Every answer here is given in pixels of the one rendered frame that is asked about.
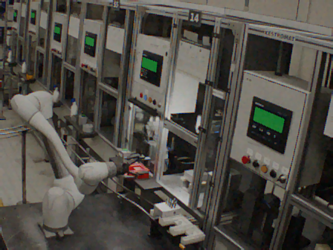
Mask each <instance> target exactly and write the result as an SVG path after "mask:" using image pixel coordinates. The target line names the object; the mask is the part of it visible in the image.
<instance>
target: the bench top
mask: <svg viewBox="0 0 333 250"><path fill-rule="evenodd" d="M117 196H118V195H117V194H115V193H104V194H100V195H98V194H96V195H93V196H84V198H83V200H82V201H81V203H80V204H79V205H78V206H77V207H76V208H75V209H73V210H72V211H71V214H70V216H69V217H68V227H69V228H70V229H71V230H72V231H73V232H74V234H73V235H71V236H68V235H66V236H64V239H63V240H61V239H60V238H58V237H55V238H51V239H46V238H45V235H44V233H43V231H42V229H41V228H40V227H39V226H38V222H43V217H42V202H34V203H28V204H22V205H11V206H9V205H7V206H1V207H0V235H1V238H2V239H3V241H4V245H5V247H6V249H7V250H183V249H182V248H181V247H180V246H179V245H177V246H175V245H173V244H172V243H171V242H170V241H169V240H168V239H167V238H166V237H165V236H164V235H163V234H162V235H157V236H154V237H148V236H147V234H149V231H150V226H151V222H150V221H149V217H148V216H147V215H146V214H145V213H144V212H143V211H142V210H141V209H139V208H138V207H136V206H135V205H133V204H132V203H130V202H129V201H126V200H125V199H123V198H118V197H117ZM125 197H126V198H127V199H129V200H131V201H133V202H134V203H135V204H137V205H139V206H140V207H142V209H144V210H145V211H146V212H147V213H148V214H149V215H150V211H151V209H150V208H149V207H148V206H147V205H146V204H145V203H144V202H142V200H140V199H139V198H138V197H137V196H136V195H134V194H133V195H129V196H125ZM14 208H16V209H14ZM2 217H4V219H2Z"/></svg>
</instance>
